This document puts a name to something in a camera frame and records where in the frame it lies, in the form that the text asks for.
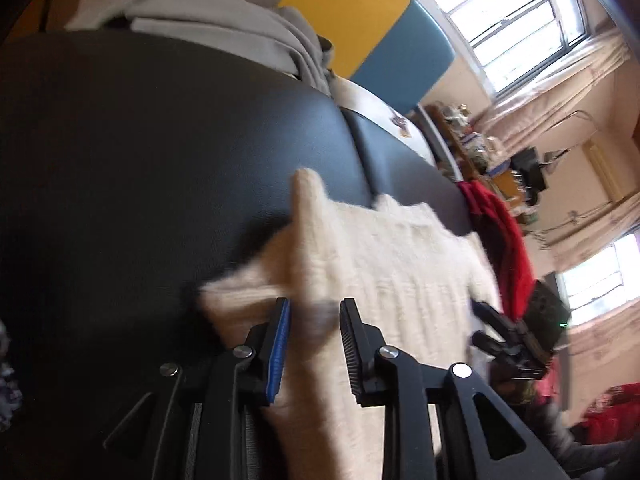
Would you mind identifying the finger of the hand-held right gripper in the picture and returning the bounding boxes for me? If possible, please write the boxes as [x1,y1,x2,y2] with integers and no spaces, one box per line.
[471,300,522,337]
[471,331,512,362]

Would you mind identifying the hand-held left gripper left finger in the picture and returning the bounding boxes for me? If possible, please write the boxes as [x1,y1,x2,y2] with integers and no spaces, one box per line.
[102,297,293,480]

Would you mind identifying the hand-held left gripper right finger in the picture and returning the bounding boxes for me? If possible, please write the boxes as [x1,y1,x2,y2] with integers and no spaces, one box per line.
[339,297,571,480]

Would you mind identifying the cream knit sweater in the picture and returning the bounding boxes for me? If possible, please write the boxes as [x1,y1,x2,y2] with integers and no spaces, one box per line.
[200,167,502,480]

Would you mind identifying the person's right forearm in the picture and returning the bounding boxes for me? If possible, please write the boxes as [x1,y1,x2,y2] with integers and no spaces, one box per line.
[530,395,633,477]

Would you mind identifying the person's right hand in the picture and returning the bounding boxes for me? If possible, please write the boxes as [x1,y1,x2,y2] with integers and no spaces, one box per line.
[492,370,541,411]

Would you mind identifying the small bright window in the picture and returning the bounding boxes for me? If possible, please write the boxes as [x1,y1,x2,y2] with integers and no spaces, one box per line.
[556,232,640,327]

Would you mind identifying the red cloth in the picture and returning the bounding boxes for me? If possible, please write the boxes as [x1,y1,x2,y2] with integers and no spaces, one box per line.
[457,180,537,317]

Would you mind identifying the red blanket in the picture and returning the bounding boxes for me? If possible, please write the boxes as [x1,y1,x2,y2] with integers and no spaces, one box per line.
[575,382,640,447]

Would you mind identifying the black monitor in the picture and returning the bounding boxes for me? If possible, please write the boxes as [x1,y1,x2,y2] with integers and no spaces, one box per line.
[509,146,552,192]

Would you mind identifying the cluttered wooden shelf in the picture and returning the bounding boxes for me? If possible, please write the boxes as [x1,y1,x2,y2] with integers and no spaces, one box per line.
[429,101,542,223]

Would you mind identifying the black leather bed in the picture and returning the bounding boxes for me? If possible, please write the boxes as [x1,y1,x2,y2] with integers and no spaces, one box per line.
[0,30,481,480]

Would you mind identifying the large bright window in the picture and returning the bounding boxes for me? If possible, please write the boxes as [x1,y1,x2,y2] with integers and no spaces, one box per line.
[430,0,602,97]

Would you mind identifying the yellow and blue cushion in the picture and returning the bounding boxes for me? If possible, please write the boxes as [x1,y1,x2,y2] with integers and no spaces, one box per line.
[170,0,457,117]

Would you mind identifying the light grey folded garment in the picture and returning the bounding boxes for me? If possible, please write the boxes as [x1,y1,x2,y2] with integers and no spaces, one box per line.
[65,0,173,31]

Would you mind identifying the cream wall heater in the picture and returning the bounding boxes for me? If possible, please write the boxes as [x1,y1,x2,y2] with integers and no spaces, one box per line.
[582,139,628,203]

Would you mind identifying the grey metal rail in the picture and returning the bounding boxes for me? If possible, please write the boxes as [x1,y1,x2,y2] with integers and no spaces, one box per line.
[417,105,464,182]

